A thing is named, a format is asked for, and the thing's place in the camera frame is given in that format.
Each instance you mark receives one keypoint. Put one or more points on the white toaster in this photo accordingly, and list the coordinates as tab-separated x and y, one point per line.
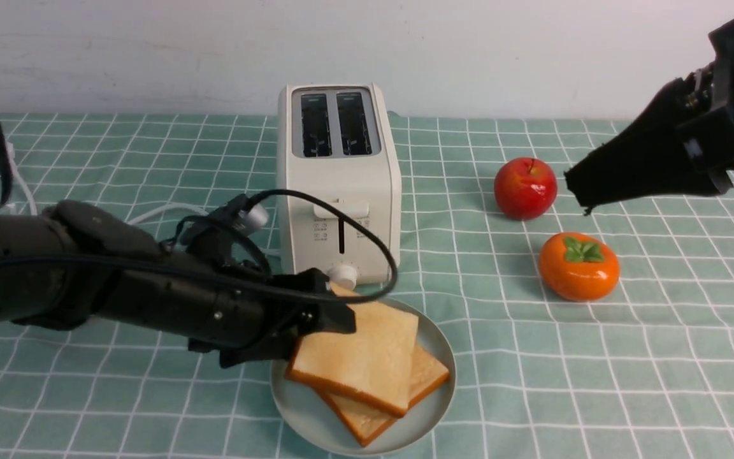
335	143

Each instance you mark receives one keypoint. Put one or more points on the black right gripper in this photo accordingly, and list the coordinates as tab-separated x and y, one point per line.
682	143

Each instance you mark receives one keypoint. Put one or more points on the orange persimmon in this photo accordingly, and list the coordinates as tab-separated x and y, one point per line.
578	267

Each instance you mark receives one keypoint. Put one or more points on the red apple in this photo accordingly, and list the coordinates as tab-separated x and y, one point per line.
525	188

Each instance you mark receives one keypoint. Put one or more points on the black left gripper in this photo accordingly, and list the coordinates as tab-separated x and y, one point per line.
249	327

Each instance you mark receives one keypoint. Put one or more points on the toast slice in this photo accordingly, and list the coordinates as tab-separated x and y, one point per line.
366	423
371	367

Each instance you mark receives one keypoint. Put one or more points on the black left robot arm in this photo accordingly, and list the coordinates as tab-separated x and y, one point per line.
76	261

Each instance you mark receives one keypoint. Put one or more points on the pale green round plate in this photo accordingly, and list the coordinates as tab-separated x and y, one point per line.
315	421

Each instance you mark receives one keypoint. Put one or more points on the green checkered tablecloth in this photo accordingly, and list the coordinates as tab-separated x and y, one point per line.
645	372

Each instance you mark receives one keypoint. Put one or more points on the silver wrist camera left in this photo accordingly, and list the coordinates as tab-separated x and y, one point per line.
249	217

